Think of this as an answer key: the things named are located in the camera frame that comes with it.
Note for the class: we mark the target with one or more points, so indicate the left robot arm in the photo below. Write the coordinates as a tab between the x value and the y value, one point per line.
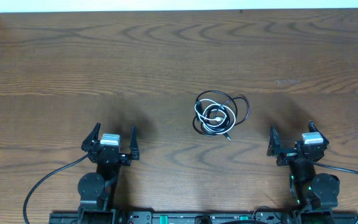
97	189

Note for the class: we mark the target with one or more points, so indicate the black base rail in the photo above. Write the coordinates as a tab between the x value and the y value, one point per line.
262	216

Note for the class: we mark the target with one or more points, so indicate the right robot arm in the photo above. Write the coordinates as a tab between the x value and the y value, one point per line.
316	194

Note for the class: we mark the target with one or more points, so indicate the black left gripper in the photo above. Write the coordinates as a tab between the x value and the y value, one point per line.
110	154

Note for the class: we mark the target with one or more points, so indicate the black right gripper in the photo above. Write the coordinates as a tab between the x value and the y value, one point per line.
295	154

